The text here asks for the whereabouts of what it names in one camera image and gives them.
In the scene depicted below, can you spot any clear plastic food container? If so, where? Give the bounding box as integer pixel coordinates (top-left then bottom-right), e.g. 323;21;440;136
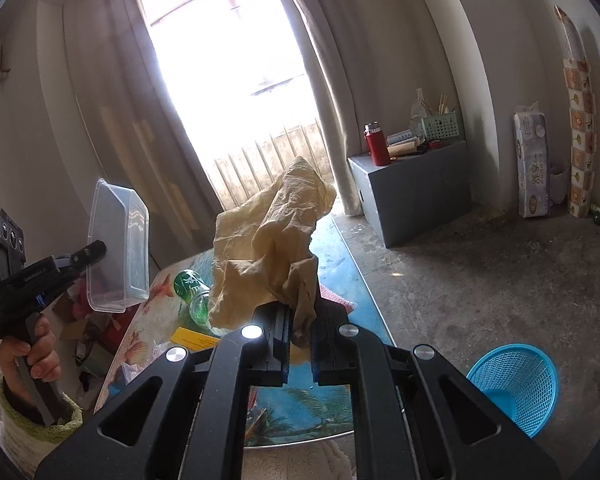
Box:
86;178;149;314

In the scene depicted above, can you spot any yellow white cardboard box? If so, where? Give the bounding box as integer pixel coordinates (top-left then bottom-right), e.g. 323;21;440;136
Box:
170;327;220;352

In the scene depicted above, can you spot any beige cloth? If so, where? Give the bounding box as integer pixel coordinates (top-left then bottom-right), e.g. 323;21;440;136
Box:
209;157;336;348

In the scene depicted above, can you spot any green knitted sleeve forearm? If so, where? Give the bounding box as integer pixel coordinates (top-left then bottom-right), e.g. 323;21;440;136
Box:
0;379;83;479

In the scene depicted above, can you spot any person's left hand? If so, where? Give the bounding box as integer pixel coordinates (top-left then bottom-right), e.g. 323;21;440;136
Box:
0;314;61;406

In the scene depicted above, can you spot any cardboard box with clutter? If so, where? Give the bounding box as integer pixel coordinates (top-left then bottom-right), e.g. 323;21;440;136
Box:
52;278;138;392

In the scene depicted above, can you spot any green plastic bottle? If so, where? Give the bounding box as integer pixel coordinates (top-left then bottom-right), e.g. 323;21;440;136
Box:
173;269;212;330

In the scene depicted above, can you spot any blue plastic mesh basket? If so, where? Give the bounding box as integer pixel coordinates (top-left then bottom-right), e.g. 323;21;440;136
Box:
466;344;559;438

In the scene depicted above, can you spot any pink sponge cloth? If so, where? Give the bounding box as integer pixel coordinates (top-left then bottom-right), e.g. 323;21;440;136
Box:
320;283;355;314

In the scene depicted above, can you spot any beige curtain left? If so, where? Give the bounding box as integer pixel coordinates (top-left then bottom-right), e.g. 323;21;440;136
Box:
44;0;222;264

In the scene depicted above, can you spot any beige curtain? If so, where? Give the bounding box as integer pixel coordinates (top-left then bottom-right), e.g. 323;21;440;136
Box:
44;0;222;264
280;0;460;216

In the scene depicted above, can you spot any grey cabinet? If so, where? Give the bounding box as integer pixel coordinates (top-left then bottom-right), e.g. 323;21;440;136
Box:
349;141;471;248

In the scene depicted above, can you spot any red thermos bottle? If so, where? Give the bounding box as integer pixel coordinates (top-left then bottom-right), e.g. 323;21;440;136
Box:
364;122;391;167

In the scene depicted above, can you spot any green plastic storage basket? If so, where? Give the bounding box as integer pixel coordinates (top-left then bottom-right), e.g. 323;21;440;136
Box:
420;112;460;142

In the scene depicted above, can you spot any clear plastic bottle on cabinet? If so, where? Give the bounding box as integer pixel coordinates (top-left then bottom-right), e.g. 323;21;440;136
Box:
410;88;429;138

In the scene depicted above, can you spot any toilet paper roll pack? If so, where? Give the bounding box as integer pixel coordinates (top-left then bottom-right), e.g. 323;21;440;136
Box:
513;102;550;218

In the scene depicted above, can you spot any rolled patterned mat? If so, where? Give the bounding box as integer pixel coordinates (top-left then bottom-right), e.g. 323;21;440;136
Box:
554;6;597;218

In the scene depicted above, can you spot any beige curtain right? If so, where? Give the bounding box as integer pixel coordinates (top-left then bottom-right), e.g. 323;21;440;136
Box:
280;0;460;216

